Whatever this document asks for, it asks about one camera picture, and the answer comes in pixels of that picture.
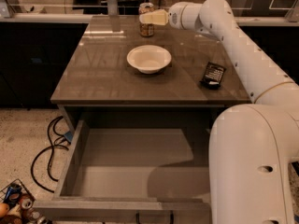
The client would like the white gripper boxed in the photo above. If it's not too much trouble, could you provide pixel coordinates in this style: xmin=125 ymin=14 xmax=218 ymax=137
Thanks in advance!
xmin=139 ymin=2 xmax=202 ymax=30

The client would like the orange soda can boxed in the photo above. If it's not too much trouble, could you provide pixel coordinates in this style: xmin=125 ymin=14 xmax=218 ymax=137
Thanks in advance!
xmin=138 ymin=2 xmax=154 ymax=37

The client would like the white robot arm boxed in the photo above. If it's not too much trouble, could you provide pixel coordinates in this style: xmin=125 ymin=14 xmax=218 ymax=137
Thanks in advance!
xmin=139 ymin=0 xmax=299 ymax=224

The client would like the grey cabinet with glossy top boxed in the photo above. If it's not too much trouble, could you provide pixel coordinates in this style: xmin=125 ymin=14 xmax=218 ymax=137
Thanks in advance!
xmin=51 ymin=16 xmax=249 ymax=130

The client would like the open grey top drawer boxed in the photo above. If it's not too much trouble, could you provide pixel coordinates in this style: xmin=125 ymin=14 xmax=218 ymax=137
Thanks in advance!
xmin=35 ymin=121 xmax=212 ymax=224

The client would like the blue pepsi can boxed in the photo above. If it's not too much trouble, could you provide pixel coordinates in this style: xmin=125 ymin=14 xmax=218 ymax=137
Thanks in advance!
xmin=4 ymin=183 xmax=21 ymax=208

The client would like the brown can in basket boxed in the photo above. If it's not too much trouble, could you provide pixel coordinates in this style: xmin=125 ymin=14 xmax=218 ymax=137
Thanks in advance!
xmin=19 ymin=194 xmax=34 ymax=210
xmin=21 ymin=208 xmax=41 ymax=222

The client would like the white paper bowl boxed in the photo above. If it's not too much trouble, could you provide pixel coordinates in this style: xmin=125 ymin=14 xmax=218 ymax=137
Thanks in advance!
xmin=127 ymin=45 xmax=172 ymax=74

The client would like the black snack bag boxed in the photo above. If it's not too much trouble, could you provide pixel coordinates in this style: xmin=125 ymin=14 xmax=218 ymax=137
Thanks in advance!
xmin=200 ymin=62 xmax=226 ymax=90

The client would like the orange fruit in basket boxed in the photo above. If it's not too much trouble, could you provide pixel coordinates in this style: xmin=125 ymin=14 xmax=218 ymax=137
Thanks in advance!
xmin=0 ymin=203 xmax=9 ymax=218

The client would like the black floor cable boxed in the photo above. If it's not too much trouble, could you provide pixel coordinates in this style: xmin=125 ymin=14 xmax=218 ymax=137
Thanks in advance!
xmin=30 ymin=116 xmax=70 ymax=194

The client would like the black drawer handle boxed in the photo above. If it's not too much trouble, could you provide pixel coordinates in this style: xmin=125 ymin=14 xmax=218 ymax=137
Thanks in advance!
xmin=135 ymin=212 xmax=175 ymax=224

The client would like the wire basket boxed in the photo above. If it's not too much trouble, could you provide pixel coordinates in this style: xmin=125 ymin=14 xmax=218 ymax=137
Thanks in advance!
xmin=0 ymin=179 xmax=53 ymax=224

